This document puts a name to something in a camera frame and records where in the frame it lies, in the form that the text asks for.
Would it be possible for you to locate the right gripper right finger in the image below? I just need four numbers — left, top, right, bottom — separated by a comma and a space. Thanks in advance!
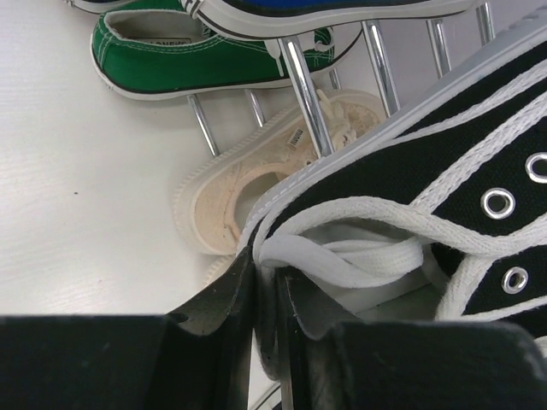
276, 272, 546, 409

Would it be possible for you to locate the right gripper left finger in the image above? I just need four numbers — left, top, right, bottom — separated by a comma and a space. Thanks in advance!
1, 249, 254, 409

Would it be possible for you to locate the beige lace sneaker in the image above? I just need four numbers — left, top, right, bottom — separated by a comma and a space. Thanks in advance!
203, 255, 235, 289
174, 90, 386, 255

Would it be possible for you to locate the black white sneaker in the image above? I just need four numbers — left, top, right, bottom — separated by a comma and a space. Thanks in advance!
240, 7, 546, 378

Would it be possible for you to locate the green sneaker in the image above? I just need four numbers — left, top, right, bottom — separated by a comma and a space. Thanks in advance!
89, 8, 364, 102

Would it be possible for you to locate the blue sneaker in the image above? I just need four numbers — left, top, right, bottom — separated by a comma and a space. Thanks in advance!
183, 0, 481, 39

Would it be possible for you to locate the white metal shoe rack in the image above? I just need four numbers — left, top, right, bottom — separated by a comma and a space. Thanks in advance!
185, 3, 499, 159

